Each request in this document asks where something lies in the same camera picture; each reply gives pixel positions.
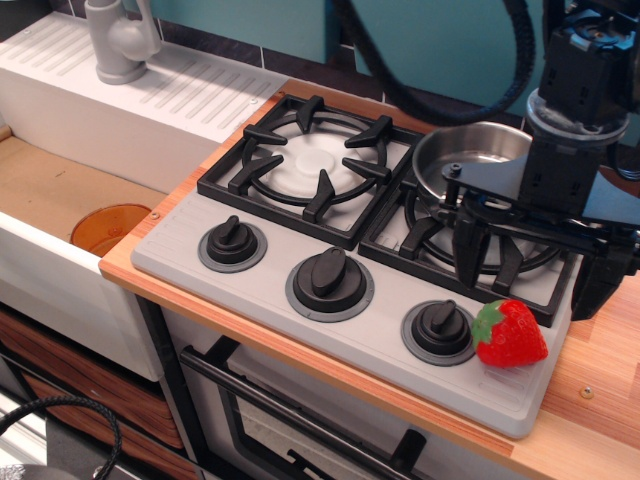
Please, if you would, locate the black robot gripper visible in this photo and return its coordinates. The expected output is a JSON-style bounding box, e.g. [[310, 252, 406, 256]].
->
[[442, 132, 639, 321]]

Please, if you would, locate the red plastic strawberry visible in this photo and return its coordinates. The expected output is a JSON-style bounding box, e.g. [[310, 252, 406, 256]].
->
[[471, 299, 549, 368]]

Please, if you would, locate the small steel saucepan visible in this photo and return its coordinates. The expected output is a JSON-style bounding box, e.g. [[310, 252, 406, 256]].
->
[[412, 121, 532, 212]]

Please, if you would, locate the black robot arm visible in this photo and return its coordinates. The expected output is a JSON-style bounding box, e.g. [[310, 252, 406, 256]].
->
[[442, 1, 639, 320]]

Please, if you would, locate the black right stove knob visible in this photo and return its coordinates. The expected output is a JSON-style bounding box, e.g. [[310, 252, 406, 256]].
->
[[401, 300, 475, 367]]

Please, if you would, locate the black stove knob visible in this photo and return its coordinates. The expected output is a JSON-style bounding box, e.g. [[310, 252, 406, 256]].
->
[[401, 300, 475, 367], [285, 247, 375, 323], [198, 215, 268, 274]]

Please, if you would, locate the black middle stove knob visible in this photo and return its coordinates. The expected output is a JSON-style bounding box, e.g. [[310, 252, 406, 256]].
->
[[285, 247, 375, 323]]

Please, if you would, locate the grey toy stove top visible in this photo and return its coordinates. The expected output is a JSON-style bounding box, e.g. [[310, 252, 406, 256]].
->
[[130, 92, 586, 441]]

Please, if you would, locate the black left stove knob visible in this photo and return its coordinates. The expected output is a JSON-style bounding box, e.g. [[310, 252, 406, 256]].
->
[[198, 215, 268, 274]]

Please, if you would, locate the black right burner grate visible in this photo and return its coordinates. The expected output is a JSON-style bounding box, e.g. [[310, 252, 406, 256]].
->
[[358, 170, 576, 327]]

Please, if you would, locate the black burner grate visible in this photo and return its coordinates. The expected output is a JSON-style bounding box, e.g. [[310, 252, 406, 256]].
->
[[358, 170, 576, 327], [197, 95, 421, 250]]

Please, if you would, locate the black left burner grate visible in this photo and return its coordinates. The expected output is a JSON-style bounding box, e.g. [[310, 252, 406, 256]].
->
[[197, 95, 421, 250]]

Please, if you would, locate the orange plastic bowl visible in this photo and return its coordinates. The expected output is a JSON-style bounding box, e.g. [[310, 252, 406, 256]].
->
[[70, 203, 151, 257]]

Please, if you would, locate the grey toy faucet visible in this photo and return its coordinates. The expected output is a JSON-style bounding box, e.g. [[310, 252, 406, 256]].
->
[[85, 0, 162, 85]]

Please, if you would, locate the white toy sink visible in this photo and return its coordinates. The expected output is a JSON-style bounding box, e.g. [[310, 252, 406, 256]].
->
[[1, 13, 285, 381]]

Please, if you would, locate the wooden drawer front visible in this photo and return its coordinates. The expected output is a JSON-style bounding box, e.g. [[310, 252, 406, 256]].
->
[[1, 305, 198, 479]]

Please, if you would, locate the oven door with black handle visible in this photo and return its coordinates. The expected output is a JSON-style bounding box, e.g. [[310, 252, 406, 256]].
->
[[179, 336, 515, 479]]

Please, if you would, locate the black braided cable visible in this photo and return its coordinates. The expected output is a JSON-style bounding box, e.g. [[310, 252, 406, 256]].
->
[[0, 394, 124, 480]]

